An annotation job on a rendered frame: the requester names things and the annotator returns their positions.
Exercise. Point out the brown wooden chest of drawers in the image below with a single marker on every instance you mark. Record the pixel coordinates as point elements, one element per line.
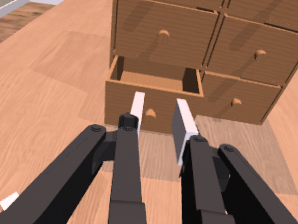
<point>221,11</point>

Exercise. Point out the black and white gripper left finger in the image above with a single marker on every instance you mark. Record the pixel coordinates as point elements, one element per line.
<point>55,193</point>

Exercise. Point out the blue and white eraser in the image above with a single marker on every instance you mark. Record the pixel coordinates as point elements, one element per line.
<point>7,201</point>

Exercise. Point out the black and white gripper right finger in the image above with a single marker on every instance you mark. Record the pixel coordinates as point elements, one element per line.
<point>246,196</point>

